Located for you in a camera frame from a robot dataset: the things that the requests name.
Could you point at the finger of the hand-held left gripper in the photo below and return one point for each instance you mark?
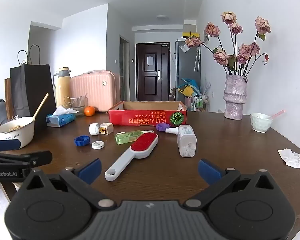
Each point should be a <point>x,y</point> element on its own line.
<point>7,144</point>
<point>27,157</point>

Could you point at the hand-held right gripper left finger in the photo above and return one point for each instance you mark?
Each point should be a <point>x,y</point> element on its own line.
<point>90,171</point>

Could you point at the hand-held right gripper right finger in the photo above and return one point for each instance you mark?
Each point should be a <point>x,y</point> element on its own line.
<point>210,171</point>

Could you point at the white round lid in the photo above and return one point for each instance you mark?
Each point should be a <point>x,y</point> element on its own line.
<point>97,145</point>

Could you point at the blue bottle cap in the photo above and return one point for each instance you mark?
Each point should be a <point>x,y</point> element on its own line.
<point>82,140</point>

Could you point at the white pill bottle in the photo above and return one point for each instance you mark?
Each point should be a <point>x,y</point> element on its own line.
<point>186,140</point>

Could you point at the white tape roll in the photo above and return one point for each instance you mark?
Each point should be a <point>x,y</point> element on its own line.
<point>93,129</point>

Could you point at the green transparent bottle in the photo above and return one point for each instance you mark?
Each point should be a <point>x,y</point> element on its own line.
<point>123,138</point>

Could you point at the red and white lint brush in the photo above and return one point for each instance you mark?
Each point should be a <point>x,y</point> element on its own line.
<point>143,142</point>

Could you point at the red cardboard box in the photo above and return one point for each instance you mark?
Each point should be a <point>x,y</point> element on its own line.
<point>140,120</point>

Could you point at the white enamel bowl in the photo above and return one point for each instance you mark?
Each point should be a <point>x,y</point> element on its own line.
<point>20,133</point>

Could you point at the beige plug adapter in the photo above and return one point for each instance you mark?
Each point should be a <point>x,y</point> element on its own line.
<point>106,128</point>

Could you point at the brown paper bag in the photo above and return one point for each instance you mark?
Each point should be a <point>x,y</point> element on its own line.
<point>8,97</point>

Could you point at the blue tissue box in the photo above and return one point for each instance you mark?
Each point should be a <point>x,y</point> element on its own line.
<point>62,120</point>

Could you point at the wooden chopsticks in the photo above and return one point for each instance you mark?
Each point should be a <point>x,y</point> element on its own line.
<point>41,105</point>

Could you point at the orange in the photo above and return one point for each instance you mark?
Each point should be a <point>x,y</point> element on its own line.
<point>89,111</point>

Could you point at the black paper bag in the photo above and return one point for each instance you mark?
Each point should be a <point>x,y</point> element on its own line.
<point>32,87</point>

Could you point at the purple bottle cap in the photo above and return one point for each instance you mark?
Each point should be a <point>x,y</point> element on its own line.
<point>162,127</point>

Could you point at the glass pitcher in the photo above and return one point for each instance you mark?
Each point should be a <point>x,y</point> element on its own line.
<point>77,105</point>

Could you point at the white textured cup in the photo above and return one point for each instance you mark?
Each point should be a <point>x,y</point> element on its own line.
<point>260,125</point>

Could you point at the pink bucket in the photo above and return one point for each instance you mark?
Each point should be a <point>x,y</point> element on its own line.
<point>188,102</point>

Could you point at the yellow thermos jug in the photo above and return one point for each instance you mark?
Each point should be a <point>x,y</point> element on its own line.
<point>62,87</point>

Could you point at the pink ceramic vase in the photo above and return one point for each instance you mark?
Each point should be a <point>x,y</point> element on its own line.
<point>235,95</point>

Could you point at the pink suitcase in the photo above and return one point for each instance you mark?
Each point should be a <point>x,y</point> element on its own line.
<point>95,90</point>

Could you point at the crumpled white tissue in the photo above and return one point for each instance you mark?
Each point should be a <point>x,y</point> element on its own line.
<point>292,158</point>

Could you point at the white dried branches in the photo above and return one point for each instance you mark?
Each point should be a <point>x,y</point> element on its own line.
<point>205,87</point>

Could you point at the blue yellow plastic item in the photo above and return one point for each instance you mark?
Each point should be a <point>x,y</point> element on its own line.
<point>188,87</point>

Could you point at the pink spoon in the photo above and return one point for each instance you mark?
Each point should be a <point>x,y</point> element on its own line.
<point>277,113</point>

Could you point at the grey refrigerator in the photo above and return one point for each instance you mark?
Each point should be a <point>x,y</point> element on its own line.
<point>187,67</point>

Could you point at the dark brown door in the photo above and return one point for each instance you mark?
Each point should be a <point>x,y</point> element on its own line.
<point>152,80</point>

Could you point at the clear folded umbrella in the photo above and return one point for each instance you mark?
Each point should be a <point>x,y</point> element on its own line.
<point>197,60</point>

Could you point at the bunch of dried pink roses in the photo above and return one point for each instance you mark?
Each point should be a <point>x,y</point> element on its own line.
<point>221,56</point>

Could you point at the clear plastic packet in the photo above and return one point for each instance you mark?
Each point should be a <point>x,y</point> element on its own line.
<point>183,48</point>

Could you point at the yellow and black box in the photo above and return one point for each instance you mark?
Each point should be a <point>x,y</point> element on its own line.
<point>190,35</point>

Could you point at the round ceiling lamp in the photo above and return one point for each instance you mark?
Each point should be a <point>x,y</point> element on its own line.
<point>162,17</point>

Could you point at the grey door frame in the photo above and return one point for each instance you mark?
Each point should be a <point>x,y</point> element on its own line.
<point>120,67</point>

